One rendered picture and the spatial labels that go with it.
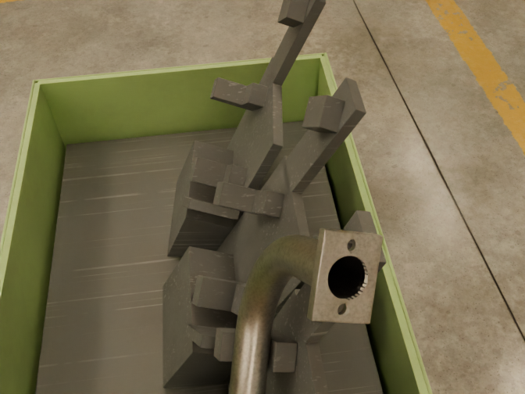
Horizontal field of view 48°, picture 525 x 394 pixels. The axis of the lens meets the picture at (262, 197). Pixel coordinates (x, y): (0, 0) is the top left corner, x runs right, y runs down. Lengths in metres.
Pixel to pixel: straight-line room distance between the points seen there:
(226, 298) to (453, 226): 1.37
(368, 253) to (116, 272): 0.47
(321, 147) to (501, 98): 1.87
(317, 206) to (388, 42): 1.81
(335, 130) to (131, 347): 0.35
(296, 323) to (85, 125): 0.53
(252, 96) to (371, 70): 1.73
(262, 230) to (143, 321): 0.20
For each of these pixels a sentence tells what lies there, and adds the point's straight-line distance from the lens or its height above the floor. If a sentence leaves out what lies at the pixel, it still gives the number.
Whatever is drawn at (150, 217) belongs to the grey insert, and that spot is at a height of 0.85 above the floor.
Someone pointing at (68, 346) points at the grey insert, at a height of 0.85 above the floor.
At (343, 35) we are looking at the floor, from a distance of 2.59.
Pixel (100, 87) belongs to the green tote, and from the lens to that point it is 0.88.
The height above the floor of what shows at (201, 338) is 0.97.
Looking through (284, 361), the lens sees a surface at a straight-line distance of 0.50.
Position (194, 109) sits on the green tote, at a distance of 0.90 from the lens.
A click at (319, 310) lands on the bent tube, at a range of 0.36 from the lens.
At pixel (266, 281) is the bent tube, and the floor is 1.09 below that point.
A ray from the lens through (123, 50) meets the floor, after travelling 2.59.
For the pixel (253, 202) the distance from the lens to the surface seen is 0.62.
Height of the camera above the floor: 1.48
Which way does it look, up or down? 50 degrees down
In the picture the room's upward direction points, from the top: 2 degrees counter-clockwise
